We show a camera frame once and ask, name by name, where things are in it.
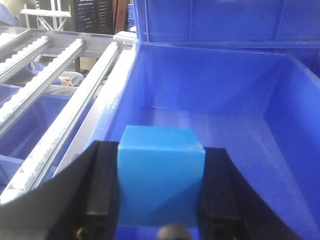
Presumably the white roller conveyor rail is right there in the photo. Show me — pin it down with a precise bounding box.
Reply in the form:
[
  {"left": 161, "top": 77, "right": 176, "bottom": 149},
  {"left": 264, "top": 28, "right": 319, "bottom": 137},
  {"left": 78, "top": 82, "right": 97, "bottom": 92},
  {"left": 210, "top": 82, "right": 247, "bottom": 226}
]
[{"left": 0, "top": 42, "right": 119, "bottom": 205}]

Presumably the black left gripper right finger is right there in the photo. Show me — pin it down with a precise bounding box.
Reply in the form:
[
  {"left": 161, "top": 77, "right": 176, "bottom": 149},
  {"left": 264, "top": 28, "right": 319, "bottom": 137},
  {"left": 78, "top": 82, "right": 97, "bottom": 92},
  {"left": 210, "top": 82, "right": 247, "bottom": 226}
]
[{"left": 198, "top": 147, "right": 300, "bottom": 240}]

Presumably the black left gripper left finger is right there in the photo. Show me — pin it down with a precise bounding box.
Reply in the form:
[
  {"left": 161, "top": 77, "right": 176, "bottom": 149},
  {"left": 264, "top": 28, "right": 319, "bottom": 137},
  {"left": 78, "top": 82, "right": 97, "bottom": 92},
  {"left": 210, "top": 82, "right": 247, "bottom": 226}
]
[{"left": 0, "top": 141, "right": 120, "bottom": 240}]

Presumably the blue bin lower shelf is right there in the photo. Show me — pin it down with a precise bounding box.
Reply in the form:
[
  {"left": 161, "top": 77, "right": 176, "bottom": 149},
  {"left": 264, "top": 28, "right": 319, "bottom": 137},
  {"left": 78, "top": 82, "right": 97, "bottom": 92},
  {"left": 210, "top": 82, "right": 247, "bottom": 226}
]
[{"left": 0, "top": 83, "right": 96, "bottom": 191}]

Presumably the blue bin rear left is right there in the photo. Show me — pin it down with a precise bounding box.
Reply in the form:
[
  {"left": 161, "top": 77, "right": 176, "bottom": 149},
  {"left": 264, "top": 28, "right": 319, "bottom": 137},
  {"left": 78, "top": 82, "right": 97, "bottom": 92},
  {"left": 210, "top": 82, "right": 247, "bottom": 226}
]
[{"left": 133, "top": 0, "right": 320, "bottom": 74}]

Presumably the blue bin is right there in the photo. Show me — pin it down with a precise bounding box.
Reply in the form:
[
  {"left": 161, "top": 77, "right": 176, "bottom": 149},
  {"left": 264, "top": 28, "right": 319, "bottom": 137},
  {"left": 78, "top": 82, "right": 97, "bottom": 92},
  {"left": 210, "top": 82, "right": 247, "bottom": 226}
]
[
  {"left": 90, "top": 44, "right": 320, "bottom": 240},
  {"left": 133, "top": 0, "right": 320, "bottom": 74}
]

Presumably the blue bin front left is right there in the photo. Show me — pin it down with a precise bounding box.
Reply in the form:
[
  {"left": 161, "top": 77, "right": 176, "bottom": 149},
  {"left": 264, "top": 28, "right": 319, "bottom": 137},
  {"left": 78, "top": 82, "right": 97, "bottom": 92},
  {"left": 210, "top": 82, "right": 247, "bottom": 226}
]
[{"left": 90, "top": 44, "right": 320, "bottom": 240}]

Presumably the blue cube block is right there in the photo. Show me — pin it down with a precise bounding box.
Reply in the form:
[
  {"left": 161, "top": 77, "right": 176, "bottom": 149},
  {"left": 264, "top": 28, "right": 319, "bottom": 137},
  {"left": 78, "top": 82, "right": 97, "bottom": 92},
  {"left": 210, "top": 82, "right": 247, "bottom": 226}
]
[{"left": 117, "top": 125, "right": 206, "bottom": 228}]

